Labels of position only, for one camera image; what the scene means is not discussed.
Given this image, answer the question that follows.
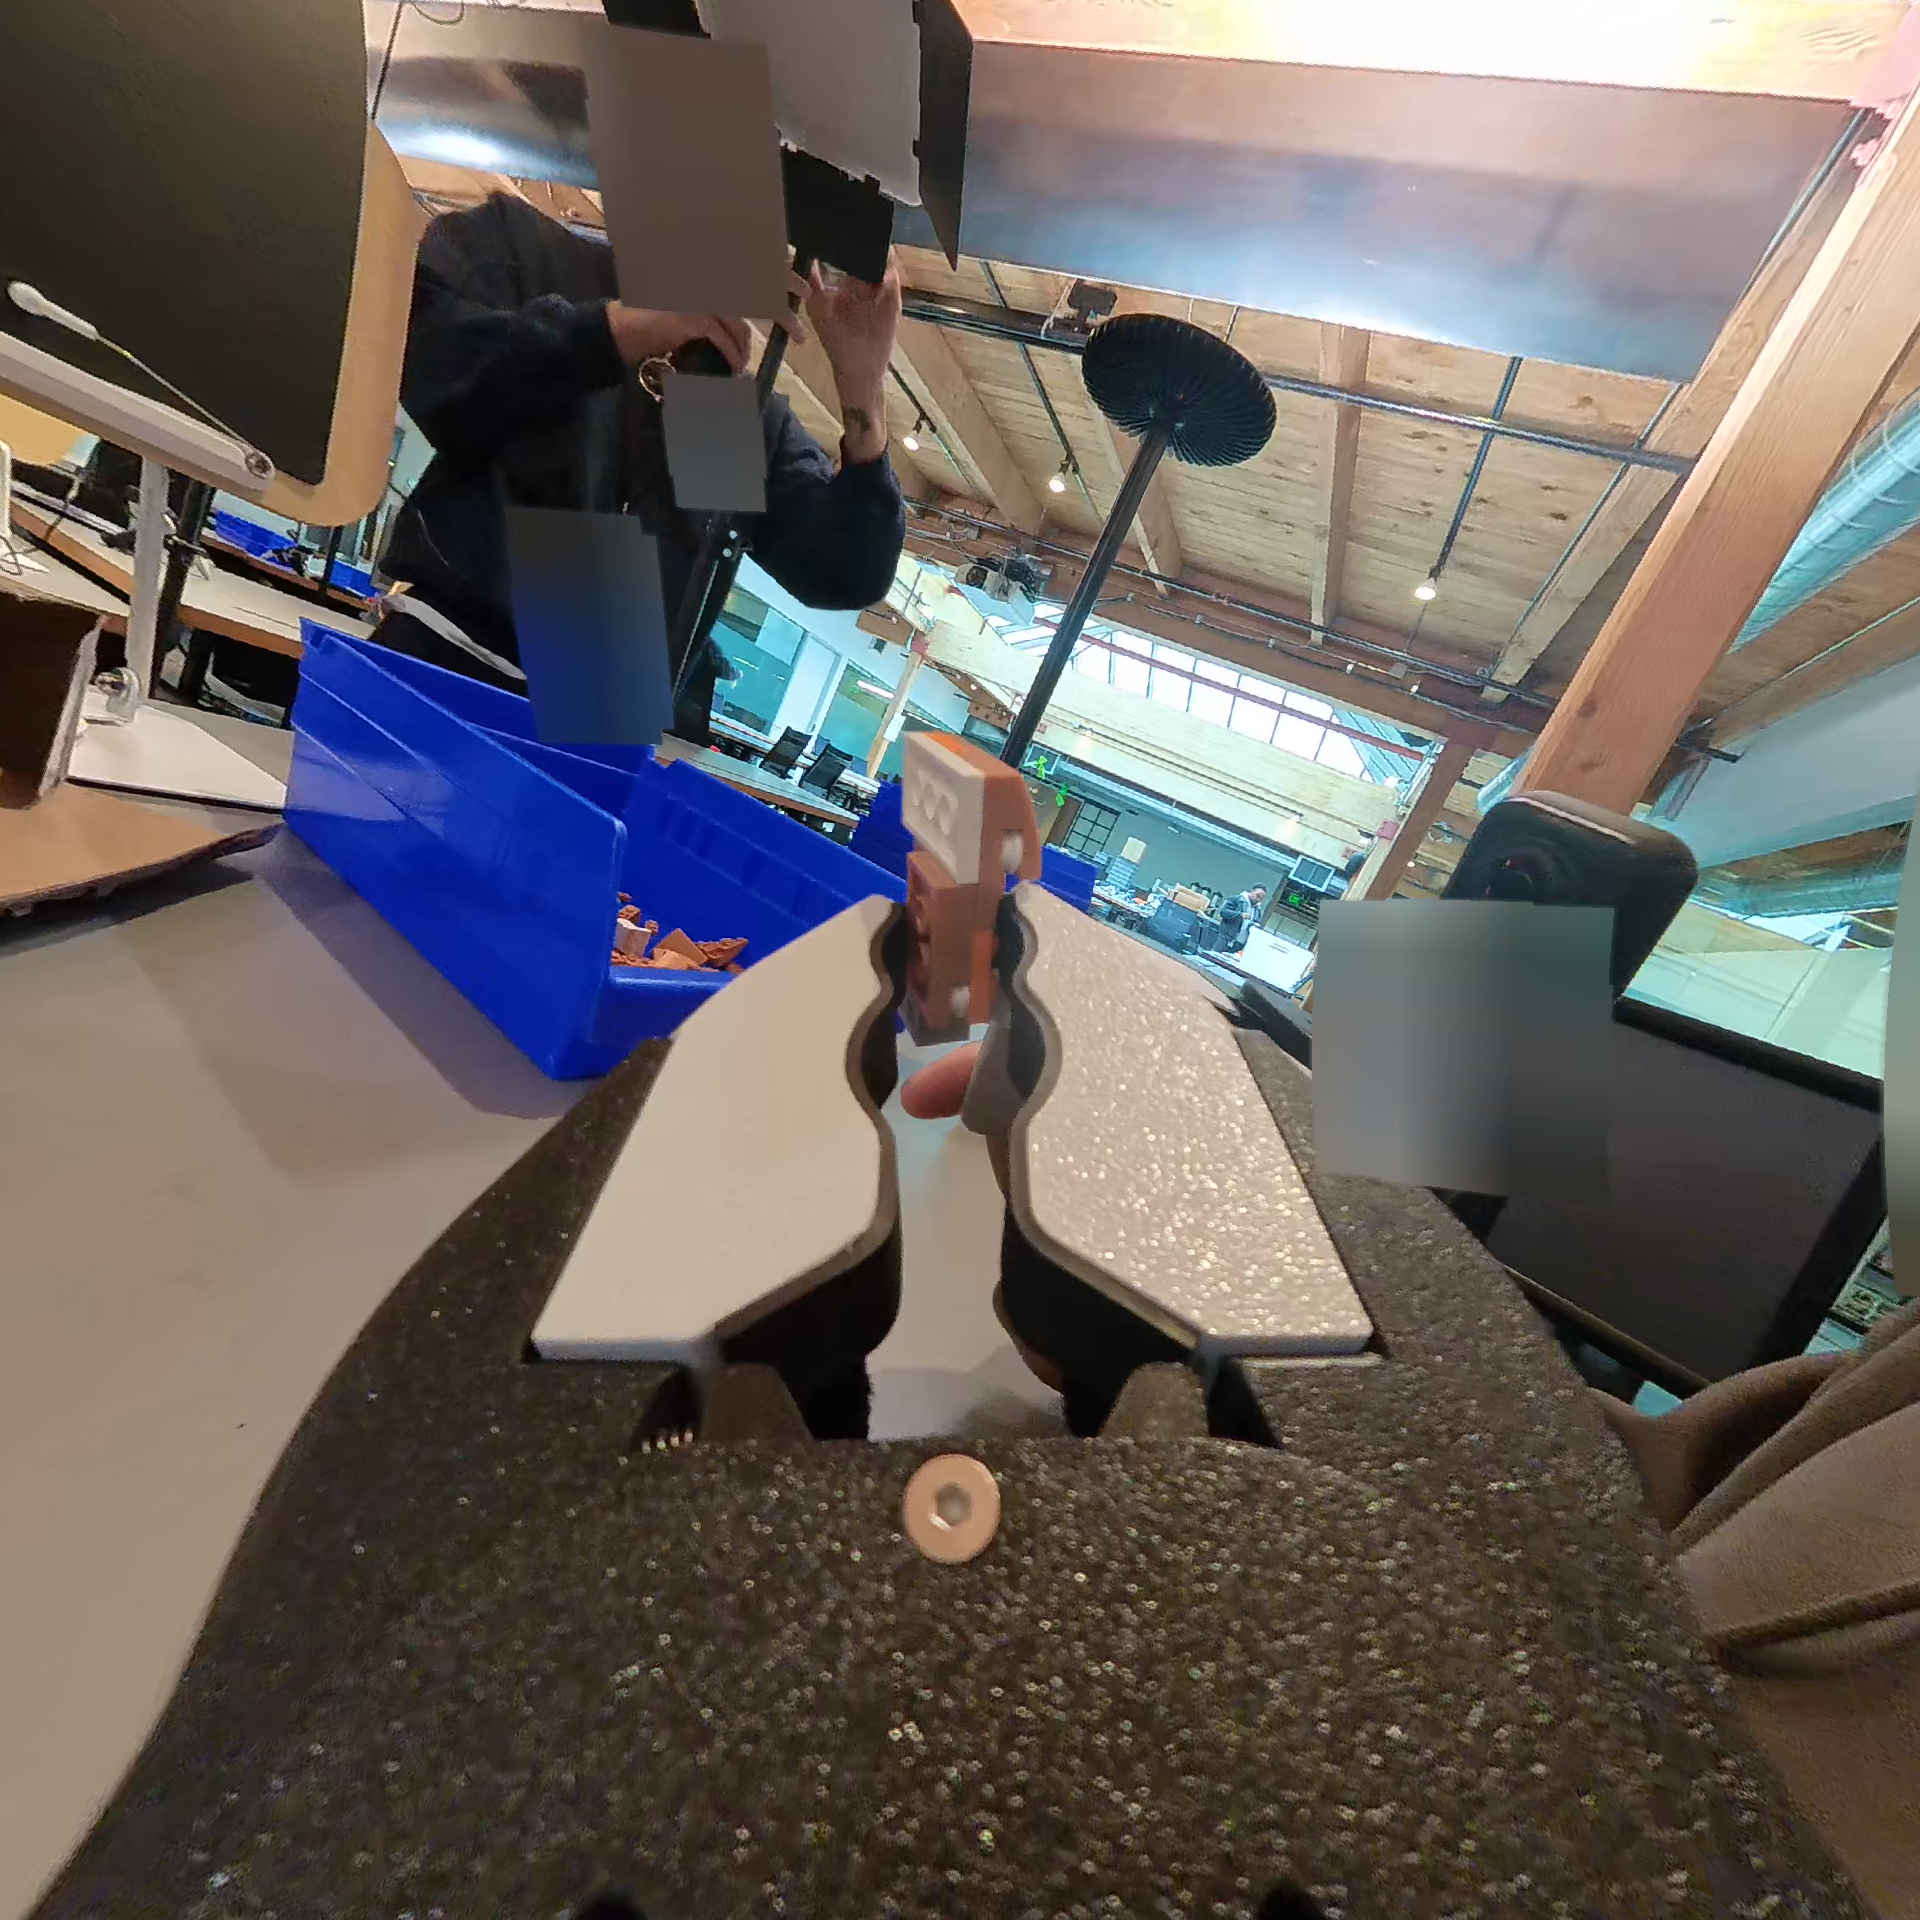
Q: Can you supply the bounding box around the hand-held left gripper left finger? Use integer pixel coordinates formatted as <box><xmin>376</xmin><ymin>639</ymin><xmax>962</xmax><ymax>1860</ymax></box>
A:
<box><xmin>535</xmin><ymin>892</ymin><xmax>907</xmax><ymax>1436</ymax></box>

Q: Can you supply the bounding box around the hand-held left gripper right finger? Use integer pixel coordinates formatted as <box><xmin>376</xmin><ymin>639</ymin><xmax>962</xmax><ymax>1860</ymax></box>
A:
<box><xmin>999</xmin><ymin>887</ymin><xmax>1375</xmax><ymax>1436</ymax></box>

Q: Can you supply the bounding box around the brown brick assembly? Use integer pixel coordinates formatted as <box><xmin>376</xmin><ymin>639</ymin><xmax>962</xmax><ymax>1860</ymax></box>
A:
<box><xmin>899</xmin><ymin>729</ymin><xmax>1039</xmax><ymax>1039</ymax></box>

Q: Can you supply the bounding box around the blue plastic bin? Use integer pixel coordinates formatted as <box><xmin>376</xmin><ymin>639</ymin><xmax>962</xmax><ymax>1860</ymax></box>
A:
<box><xmin>285</xmin><ymin>622</ymin><xmax>903</xmax><ymax>1081</ymax></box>

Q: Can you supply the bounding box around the pile of brown bricks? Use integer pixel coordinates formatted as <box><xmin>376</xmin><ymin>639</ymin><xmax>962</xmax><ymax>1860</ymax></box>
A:
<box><xmin>611</xmin><ymin>892</ymin><xmax>752</xmax><ymax>980</ymax></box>

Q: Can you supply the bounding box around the stack of blue bins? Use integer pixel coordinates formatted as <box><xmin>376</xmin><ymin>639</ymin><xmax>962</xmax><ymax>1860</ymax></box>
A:
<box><xmin>855</xmin><ymin>775</ymin><xmax>1104</xmax><ymax>916</ymax></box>

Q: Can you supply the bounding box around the black monitor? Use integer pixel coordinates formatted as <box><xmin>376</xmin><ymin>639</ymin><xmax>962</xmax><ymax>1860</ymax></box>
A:
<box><xmin>1471</xmin><ymin>992</ymin><xmax>1896</xmax><ymax>1388</ymax></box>

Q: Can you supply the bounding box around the black pole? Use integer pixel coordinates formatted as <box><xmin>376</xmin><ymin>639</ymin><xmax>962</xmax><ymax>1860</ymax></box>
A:
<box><xmin>999</xmin><ymin>449</ymin><xmax>1177</xmax><ymax>769</ymax></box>

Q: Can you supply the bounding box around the black ceiling lamp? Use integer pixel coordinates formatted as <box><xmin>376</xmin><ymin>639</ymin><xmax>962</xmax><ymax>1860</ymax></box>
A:
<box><xmin>1078</xmin><ymin>313</ymin><xmax>1280</xmax><ymax>471</ymax></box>

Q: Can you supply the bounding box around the ceiling projector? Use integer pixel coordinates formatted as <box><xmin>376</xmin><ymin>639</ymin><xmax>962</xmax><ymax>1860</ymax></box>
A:
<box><xmin>955</xmin><ymin>551</ymin><xmax>1057</xmax><ymax>627</ymax></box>

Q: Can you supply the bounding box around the white screen stand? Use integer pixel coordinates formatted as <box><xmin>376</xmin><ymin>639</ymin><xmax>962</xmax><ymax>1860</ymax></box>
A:
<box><xmin>0</xmin><ymin>278</ymin><xmax>291</xmax><ymax>811</ymax></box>

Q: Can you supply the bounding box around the grey tablet device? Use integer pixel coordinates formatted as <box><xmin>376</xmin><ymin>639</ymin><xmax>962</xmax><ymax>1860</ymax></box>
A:
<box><xmin>600</xmin><ymin>0</ymin><xmax>981</xmax><ymax>289</ymax></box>

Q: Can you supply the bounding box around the wood-framed black screen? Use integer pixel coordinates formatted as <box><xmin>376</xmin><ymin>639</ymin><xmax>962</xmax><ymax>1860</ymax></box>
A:
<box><xmin>0</xmin><ymin>0</ymin><xmax>422</xmax><ymax>531</ymax></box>

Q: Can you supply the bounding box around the wooden post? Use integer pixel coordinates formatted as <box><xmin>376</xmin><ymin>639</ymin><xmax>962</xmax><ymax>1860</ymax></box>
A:
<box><xmin>1510</xmin><ymin>105</ymin><xmax>1920</xmax><ymax>819</ymax></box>

